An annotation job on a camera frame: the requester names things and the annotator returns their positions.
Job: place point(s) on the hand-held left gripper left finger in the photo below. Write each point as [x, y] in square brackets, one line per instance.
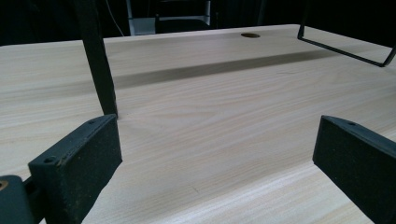
[79, 168]

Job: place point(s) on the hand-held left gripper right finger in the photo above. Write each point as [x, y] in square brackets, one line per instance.
[358, 165]

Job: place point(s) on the black metal shelf rack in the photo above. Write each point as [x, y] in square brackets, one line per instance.
[96, 56]

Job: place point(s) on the round brown table grommet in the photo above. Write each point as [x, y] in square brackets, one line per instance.
[250, 35]

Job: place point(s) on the pale metal frame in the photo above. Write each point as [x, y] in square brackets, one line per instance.
[141, 26]

